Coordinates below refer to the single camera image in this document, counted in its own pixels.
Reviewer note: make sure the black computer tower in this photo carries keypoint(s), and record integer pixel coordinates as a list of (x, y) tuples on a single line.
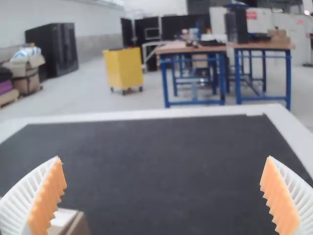
[(237, 24)]

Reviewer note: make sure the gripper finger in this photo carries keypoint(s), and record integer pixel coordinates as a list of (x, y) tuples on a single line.
[(31, 195), (286, 195)]

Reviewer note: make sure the blue frame workbench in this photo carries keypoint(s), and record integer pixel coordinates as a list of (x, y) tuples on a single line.
[(193, 47), (261, 45)]

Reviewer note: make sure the black cabinet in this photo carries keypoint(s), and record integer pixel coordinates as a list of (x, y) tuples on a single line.
[(56, 49)]

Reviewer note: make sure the stacked cardboard cartons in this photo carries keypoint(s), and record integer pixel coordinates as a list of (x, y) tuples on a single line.
[(25, 73)]

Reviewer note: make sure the cardboard box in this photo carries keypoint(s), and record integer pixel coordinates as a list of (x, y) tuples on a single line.
[(71, 222)]

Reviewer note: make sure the yellow wheeled cart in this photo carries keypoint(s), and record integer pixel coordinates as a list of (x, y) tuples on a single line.
[(124, 68)]

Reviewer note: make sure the black mat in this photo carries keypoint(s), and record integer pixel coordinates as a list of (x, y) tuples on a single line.
[(156, 159)]

